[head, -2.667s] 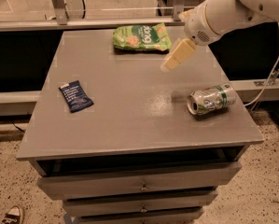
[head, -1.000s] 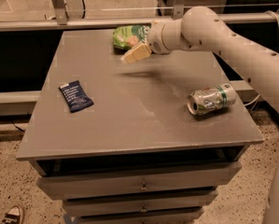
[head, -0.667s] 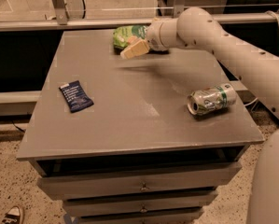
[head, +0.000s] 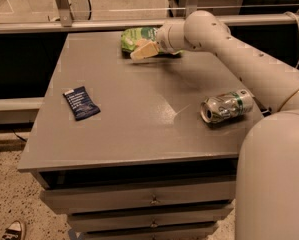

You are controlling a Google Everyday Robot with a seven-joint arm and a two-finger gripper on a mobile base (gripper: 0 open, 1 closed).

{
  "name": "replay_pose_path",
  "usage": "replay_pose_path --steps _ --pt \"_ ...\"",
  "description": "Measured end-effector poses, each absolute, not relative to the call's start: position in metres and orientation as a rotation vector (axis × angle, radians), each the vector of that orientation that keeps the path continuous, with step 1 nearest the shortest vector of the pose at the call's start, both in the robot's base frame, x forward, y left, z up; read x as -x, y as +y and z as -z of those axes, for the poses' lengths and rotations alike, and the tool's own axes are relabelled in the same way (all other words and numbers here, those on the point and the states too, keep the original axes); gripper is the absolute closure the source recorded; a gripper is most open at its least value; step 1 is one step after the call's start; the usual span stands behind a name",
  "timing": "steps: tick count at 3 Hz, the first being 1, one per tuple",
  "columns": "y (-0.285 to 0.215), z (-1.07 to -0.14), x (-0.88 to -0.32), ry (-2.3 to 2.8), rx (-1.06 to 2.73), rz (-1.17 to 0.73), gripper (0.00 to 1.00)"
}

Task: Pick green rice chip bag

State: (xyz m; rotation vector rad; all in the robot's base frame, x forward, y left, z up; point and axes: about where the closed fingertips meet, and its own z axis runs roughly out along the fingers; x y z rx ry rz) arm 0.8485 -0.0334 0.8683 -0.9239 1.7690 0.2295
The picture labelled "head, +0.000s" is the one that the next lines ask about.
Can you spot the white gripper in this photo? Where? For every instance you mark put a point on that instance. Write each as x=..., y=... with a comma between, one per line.
x=163, y=40

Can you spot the green rice chip bag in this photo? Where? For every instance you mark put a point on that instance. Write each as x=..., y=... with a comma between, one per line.
x=131, y=36

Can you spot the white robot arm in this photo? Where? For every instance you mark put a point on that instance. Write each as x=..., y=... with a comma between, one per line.
x=267, y=181

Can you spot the dark blue snack packet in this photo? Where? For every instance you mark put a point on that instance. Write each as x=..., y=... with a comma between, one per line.
x=80, y=103

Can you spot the crushed silver green soda can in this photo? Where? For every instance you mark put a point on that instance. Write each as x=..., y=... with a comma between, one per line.
x=226, y=106

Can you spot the grey drawer cabinet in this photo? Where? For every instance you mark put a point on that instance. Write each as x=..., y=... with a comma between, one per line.
x=147, y=167

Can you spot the sneaker shoe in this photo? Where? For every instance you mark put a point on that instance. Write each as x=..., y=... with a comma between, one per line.
x=15, y=231

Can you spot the aluminium frame rail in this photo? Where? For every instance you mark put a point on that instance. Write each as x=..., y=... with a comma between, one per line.
x=42, y=16

